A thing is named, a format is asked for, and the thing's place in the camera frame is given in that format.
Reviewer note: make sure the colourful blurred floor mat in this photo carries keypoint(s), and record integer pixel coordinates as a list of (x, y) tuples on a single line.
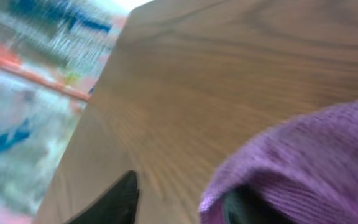
[(52, 53)]

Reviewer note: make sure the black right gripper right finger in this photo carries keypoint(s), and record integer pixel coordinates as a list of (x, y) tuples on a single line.
[(242, 205)]

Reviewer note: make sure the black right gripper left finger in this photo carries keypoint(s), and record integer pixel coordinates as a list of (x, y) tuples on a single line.
[(118, 205)]

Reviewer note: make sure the purple microfiber cloth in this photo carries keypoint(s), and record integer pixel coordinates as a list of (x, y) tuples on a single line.
[(306, 168)]

